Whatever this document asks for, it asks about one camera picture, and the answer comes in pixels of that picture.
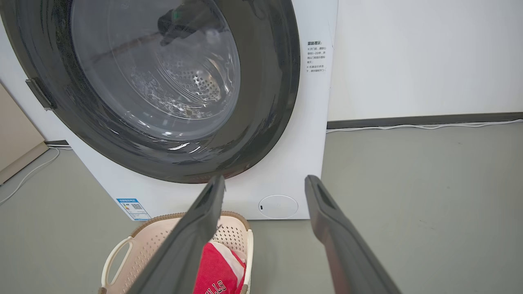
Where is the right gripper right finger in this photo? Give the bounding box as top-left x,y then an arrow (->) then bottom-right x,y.
304,175 -> 403,294

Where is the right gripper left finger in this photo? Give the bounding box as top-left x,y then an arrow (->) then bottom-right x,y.
127,175 -> 226,294

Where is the white perforated laundry basket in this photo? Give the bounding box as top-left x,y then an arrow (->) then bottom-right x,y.
98,211 -> 254,294

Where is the red basketball jersey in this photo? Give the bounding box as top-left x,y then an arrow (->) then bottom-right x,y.
193,241 -> 247,294

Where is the blue energy label sticker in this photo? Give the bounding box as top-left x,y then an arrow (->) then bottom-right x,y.
116,198 -> 152,221

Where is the round white filter cover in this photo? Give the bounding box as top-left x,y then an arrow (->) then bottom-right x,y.
258,195 -> 299,219

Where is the white front-load washing machine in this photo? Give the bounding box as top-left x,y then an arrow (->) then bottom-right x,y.
0,0 -> 339,221

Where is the round black glass washer door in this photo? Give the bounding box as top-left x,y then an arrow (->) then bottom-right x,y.
0,0 -> 301,184

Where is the printed warning text sticker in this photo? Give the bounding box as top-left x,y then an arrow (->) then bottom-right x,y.
306,40 -> 327,74

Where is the beige board panel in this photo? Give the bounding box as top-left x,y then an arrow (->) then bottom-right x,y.
0,82 -> 49,185

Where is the white floor cable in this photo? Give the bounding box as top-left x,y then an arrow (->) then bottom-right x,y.
326,119 -> 523,134
0,146 -> 73,205

